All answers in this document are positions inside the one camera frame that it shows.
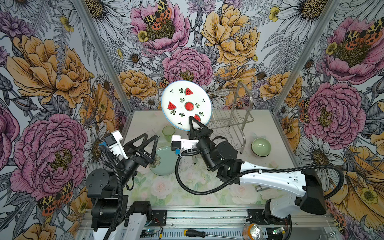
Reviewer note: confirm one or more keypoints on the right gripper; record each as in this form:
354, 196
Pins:
197, 133

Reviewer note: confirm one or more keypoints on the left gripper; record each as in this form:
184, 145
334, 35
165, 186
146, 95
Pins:
146, 157

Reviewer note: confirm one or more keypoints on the clear faceted glass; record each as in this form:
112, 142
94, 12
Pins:
151, 133

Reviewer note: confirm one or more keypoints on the pale green plate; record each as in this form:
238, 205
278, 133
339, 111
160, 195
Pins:
165, 162

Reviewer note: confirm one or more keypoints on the white patterned plate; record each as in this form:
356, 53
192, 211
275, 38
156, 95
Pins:
181, 100

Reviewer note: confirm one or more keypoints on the steel two-tier dish rack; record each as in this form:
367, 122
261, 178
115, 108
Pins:
230, 122

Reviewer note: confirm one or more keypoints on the light green ceramic bowl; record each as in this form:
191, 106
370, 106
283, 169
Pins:
261, 147

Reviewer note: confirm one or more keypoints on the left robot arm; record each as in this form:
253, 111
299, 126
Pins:
112, 217

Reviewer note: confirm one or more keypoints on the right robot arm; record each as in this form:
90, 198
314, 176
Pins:
303, 186

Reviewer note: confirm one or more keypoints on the grey metal cylinder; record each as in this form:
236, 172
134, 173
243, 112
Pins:
261, 188

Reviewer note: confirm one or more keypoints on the green circuit board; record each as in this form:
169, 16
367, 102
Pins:
150, 233

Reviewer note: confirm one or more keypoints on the black yellow screwdriver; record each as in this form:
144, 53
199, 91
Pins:
201, 234

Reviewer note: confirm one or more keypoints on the roll of tape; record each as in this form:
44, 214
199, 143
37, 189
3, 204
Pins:
253, 232

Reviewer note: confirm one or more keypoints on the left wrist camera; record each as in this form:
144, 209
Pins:
113, 142

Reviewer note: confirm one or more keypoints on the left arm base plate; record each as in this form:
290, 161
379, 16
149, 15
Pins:
158, 218

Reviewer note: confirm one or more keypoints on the aluminium front rail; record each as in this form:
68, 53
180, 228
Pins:
217, 217

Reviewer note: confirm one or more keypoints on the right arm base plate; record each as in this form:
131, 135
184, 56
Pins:
265, 218

